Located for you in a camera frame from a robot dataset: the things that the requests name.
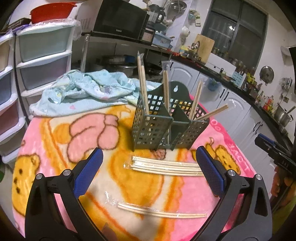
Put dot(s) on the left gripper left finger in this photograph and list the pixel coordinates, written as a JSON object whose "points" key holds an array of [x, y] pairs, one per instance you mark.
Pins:
{"points": [[43, 220]]}

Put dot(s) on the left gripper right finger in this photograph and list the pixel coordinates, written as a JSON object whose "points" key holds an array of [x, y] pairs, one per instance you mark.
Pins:
{"points": [[254, 219]]}

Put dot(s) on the chopsticks pack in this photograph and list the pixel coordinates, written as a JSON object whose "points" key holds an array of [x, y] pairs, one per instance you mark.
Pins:
{"points": [[143, 210], [162, 167]]}

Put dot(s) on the white kitchen cabinets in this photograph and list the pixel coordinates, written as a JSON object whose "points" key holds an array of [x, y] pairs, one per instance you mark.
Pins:
{"points": [[243, 121]]}

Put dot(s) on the dark kitchen window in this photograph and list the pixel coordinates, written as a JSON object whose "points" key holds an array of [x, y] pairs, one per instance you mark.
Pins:
{"points": [[238, 29]]}

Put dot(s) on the steel pot on stove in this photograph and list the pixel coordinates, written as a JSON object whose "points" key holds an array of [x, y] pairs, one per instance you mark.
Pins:
{"points": [[282, 116]]}

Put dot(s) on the pink cartoon blanket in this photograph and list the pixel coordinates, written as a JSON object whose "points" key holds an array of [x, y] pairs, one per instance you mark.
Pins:
{"points": [[51, 145]]}

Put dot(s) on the leaning chopsticks far right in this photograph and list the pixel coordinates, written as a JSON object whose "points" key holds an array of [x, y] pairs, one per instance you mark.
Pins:
{"points": [[212, 113]]}

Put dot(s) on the hanging steel pot lid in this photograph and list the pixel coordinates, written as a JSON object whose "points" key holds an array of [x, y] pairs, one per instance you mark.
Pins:
{"points": [[266, 74]]}

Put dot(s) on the blue knife block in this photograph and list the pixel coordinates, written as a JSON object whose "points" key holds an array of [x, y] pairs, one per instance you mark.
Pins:
{"points": [[237, 79]]}

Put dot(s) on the beige plastic drawer tower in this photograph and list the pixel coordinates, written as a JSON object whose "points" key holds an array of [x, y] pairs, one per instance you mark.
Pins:
{"points": [[13, 121]]}

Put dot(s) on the wrapped chopsticks in right slot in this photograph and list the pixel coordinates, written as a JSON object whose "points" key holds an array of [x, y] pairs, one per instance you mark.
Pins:
{"points": [[196, 100]]}

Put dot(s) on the blue bag on cabinet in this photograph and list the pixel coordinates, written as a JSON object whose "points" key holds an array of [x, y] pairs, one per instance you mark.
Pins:
{"points": [[213, 85]]}

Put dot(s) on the dark green utensil caddy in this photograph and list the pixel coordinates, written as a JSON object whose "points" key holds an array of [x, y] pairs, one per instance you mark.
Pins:
{"points": [[167, 128]]}

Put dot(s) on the light blue patterned cloth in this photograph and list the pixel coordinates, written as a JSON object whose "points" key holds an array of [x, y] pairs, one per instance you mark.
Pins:
{"points": [[77, 92]]}

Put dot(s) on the wooden cutting board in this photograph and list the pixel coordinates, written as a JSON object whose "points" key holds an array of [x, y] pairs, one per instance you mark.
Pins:
{"points": [[205, 47]]}

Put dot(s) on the wrapped chopsticks in middle slot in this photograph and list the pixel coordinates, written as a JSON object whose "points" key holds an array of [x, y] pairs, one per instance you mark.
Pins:
{"points": [[166, 84]]}

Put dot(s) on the steel pot on shelf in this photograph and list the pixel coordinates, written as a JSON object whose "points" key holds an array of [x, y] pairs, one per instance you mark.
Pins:
{"points": [[128, 70]]}

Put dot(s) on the green plastic drawer tower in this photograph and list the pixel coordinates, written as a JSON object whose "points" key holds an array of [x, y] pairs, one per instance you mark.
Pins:
{"points": [[42, 54]]}

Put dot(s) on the light blue plastic box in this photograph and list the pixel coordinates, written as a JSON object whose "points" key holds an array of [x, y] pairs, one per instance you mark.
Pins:
{"points": [[161, 40]]}

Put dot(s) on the metal shelf rack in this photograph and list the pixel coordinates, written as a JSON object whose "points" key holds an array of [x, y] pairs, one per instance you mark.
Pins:
{"points": [[92, 49]]}

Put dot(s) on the black blender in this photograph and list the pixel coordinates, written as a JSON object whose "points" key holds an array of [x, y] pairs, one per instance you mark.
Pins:
{"points": [[156, 15]]}

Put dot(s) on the red plastic basin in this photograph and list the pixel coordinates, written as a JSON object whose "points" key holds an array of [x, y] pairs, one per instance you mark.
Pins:
{"points": [[52, 11]]}

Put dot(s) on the black microwave oven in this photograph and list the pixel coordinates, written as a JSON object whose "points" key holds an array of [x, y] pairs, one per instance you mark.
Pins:
{"points": [[112, 17]]}

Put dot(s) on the steel bowl on wall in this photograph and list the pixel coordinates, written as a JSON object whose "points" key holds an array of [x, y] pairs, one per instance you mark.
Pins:
{"points": [[178, 7]]}

